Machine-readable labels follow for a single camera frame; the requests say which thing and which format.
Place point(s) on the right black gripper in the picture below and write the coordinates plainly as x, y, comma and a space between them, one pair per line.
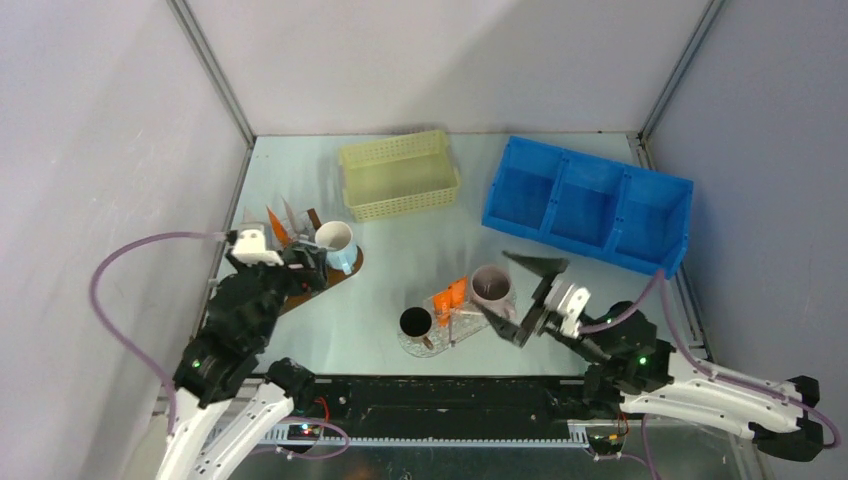
545, 267

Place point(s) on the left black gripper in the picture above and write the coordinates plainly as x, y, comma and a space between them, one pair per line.
313, 274

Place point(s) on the light blue toothbrush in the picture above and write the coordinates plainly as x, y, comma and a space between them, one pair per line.
317, 246

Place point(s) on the clear container with brown lid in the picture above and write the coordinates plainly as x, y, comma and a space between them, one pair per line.
315, 221

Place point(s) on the light blue mug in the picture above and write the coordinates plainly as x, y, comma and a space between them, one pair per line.
338, 239

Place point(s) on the white toothpaste tube black cap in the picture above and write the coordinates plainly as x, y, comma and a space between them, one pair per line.
299, 223

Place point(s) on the orange toothpaste tube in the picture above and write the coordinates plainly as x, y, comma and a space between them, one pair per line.
277, 228
442, 306
457, 292

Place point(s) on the pink mug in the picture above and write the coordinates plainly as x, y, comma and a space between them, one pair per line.
491, 290

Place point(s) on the clear textured plastic box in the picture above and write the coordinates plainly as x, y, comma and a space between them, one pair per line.
466, 309

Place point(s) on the brown mug black inside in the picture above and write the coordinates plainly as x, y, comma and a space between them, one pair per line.
416, 323

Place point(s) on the blue plastic divided bin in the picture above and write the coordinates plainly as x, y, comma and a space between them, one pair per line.
624, 215

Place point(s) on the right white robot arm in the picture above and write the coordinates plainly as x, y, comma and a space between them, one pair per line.
631, 371

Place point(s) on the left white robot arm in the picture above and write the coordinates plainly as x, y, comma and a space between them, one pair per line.
205, 390

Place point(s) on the brown wooden oval tray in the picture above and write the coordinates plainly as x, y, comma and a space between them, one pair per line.
321, 261

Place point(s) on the clear textured oval tray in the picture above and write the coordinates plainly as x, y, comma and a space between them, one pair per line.
464, 328

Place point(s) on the yellow perforated plastic basket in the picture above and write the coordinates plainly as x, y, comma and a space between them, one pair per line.
398, 175

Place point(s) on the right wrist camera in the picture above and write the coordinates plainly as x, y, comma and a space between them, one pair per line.
568, 301

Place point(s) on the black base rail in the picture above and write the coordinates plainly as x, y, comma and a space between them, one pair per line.
457, 408

